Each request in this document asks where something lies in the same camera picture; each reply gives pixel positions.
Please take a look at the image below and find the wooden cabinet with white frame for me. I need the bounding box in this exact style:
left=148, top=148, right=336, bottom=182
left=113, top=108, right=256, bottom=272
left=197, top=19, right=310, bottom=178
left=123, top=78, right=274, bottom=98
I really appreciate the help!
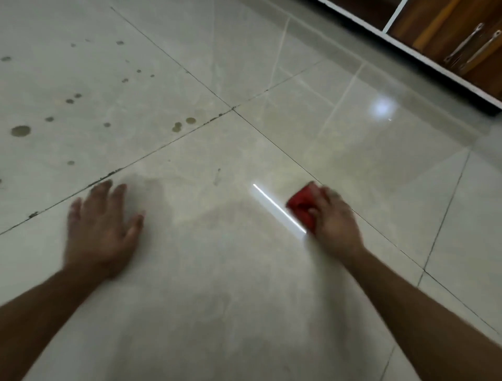
left=318, top=0, right=502, bottom=111

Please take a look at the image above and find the person's right hand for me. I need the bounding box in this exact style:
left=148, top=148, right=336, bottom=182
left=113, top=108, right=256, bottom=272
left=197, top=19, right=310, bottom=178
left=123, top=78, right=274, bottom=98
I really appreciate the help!
left=307, top=182, right=366, bottom=263

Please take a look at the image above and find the person's right forearm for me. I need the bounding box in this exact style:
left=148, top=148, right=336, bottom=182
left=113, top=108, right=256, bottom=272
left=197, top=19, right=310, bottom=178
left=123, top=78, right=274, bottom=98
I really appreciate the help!
left=344, top=248, right=502, bottom=381

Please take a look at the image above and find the red cleaning cloth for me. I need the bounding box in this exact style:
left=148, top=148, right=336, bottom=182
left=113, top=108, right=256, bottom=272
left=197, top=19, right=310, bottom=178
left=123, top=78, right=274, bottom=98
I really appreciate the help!
left=286, top=184, right=321, bottom=235

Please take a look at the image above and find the metal cabinet handle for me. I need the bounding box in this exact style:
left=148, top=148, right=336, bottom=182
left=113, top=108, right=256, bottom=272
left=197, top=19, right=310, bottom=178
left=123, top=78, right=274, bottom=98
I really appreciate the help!
left=458, top=30, right=502, bottom=74
left=443, top=22, right=485, bottom=64

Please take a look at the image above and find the person's left hand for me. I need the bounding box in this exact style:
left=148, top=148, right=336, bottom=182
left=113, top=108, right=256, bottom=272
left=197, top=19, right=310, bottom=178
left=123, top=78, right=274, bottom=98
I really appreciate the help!
left=63, top=179, right=145, bottom=280

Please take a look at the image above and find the person's left forearm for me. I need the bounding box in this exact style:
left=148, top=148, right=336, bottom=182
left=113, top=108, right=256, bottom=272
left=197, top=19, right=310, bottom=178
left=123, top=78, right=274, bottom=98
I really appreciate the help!
left=0, top=266, right=106, bottom=381

